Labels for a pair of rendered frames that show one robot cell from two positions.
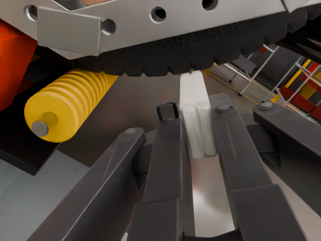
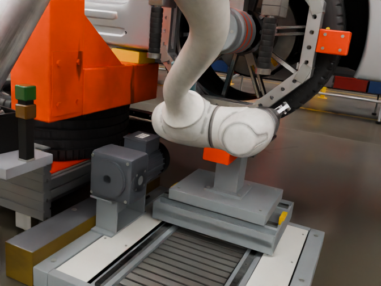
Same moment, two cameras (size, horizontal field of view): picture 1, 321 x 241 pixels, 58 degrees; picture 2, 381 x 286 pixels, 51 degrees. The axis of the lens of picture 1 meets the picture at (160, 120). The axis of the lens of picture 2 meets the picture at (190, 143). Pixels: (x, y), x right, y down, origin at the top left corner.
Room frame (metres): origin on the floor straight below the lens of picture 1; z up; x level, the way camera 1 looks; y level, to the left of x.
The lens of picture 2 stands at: (-0.97, -0.44, 0.85)
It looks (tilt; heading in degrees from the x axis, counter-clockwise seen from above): 16 degrees down; 33
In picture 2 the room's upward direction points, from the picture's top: 6 degrees clockwise
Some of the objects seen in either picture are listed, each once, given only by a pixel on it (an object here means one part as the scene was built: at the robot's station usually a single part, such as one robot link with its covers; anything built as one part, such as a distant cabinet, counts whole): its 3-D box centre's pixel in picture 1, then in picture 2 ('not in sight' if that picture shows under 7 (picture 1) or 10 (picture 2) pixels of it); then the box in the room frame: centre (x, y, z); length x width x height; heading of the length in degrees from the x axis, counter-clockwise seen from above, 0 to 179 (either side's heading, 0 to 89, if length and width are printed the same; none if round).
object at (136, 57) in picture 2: not in sight; (133, 55); (0.36, 0.75, 0.70); 0.14 x 0.14 x 0.05; 10
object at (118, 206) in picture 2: not in sight; (138, 179); (0.16, 0.52, 0.26); 0.42 x 0.18 x 0.35; 10
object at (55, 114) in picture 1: (86, 84); not in sight; (0.37, 0.12, 0.51); 0.29 x 0.06 x 0.06; 10
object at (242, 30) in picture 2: not in sight; (228, 30); (0.19, 0.20, 0.85); 0.21 x 0.14 x 0.14; 10
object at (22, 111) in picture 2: not in sight; (25, 110); (-0.34, 0.50, 0.59); 0.04 x 0.04 x 0.04; 10
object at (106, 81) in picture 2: not in sight; (110, 59); (0.19, 0.72, 0.69); 0.52 x 0.17 x 0.35; 10
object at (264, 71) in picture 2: not in sight; (266, 44); (0.05, 0.01, 0.83); 0.04 x 0.04 x 0.16
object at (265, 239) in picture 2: not in sight; (225, 209); (0.42, 0.25, 0.13); 0.50 x 0.36 x 0.10; 100
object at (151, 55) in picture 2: not in sight; (155, 31); (-0.01, 0.34, 0.83); 0.04 x 0.04 x 0.16
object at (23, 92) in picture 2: not in sight; (25, 92); (-0.34, 0.50, 0.64); 0.04 x 0.04 x 0.04; 10
